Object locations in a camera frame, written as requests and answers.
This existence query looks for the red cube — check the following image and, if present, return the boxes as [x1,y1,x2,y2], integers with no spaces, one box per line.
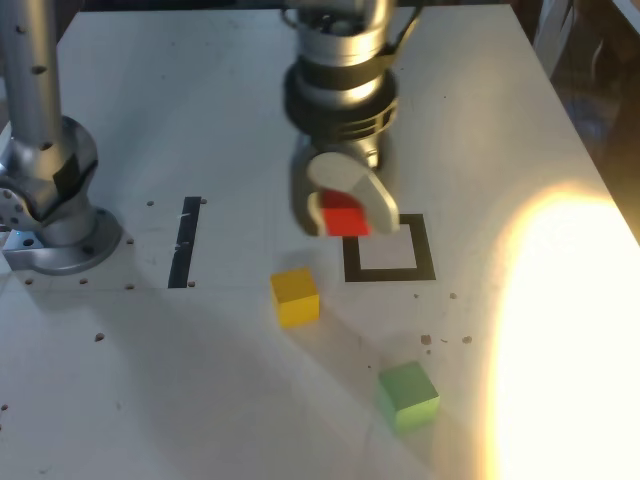
[319,189,373,237]

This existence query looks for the pale wooden slats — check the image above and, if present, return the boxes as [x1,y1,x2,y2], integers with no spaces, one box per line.
[533,0,569,76]

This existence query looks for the black tape square outline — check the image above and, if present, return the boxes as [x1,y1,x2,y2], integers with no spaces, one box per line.
[342,213,437,283]

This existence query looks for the green cube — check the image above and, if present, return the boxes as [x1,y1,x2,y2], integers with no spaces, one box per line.
[377,362,441,434]

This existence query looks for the yellow cube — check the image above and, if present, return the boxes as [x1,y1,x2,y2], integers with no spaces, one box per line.
[269,267,321,329]

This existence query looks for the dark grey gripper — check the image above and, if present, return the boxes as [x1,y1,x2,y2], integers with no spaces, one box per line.
[289,128,402,239]

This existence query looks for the black tape strip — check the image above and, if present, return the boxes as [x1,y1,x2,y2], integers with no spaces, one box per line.
[167,196,202,290]

